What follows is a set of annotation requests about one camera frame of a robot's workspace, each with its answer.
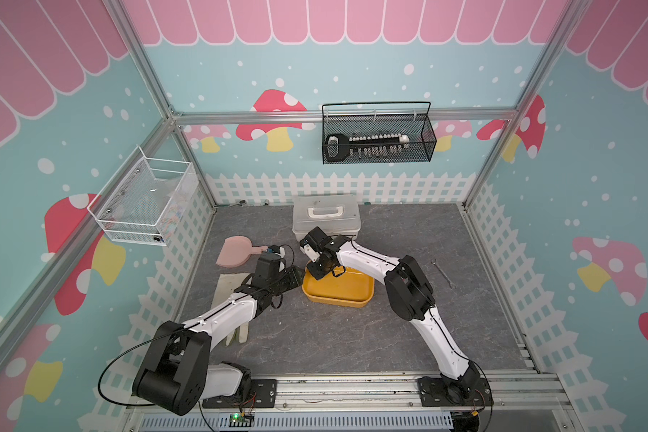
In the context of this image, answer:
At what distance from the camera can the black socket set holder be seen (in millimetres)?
889

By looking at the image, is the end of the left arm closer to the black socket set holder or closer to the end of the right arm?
the end of the right arm

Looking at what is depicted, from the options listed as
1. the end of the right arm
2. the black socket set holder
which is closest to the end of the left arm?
the end of the right arm
